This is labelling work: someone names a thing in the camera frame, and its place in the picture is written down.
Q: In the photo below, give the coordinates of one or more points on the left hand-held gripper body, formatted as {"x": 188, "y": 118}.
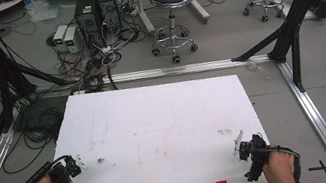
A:
{"x": 64, "y": 181}

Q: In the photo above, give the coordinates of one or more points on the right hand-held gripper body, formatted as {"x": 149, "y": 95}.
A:
{"x": 257, "y": 156}

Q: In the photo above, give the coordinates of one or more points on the person's right hand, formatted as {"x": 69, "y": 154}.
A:
{"x": 281, "y": 168}

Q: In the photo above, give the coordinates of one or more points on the white power supply unit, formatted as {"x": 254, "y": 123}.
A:
{"x": 71, "y": 40}
{"x": 59, "y": 35}

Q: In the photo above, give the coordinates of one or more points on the black computer tower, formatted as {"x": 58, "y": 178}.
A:
{"x": 88, "y": 16}
{"x": 108, "y": 6}

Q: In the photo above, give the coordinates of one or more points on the clear plastic bag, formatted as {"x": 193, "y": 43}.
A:
{"x": 43, "y": 9}

